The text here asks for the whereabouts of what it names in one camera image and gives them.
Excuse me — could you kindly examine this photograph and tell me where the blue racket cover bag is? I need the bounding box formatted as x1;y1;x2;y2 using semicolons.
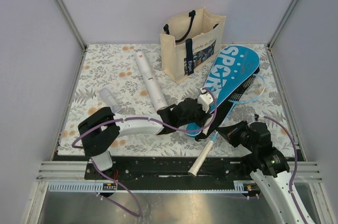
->
186;45;260;141

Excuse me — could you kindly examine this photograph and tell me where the aluminium frame post left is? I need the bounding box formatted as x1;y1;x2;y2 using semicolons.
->
39;0;88;52

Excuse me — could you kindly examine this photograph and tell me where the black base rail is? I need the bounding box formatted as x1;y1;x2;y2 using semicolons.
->
84;155;254;192

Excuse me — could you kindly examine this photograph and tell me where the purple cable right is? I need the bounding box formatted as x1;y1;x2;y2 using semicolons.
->
264;116;309;224

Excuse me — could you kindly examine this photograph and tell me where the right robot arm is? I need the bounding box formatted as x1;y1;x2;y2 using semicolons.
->
217;121;314;223

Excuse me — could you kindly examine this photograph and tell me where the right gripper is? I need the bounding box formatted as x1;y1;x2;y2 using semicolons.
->
215;119;258;153

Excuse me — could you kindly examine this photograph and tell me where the aluminium frame post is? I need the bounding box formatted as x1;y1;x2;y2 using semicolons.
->
267;0;317;49
39;0;88;52

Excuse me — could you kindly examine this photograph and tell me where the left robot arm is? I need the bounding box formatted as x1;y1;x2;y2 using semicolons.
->
78;97;214;179

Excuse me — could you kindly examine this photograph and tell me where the aluminium frame post right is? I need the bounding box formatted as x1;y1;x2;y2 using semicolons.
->
267;0;317;49

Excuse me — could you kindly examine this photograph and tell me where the light blue racket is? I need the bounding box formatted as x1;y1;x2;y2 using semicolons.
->
188;74;266;177

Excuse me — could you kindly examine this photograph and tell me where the clear plastic tube cap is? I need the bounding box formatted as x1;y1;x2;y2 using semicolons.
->
99;88;121;113

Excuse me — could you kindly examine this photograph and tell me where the white shuttlecock tube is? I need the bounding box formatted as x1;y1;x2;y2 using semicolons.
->
134;51;167;111

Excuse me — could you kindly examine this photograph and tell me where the beige canvas tote bag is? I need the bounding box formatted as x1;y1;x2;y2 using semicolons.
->
160;7;226;83

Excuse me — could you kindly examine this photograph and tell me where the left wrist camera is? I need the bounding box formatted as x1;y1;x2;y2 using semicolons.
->
197;88;216;113

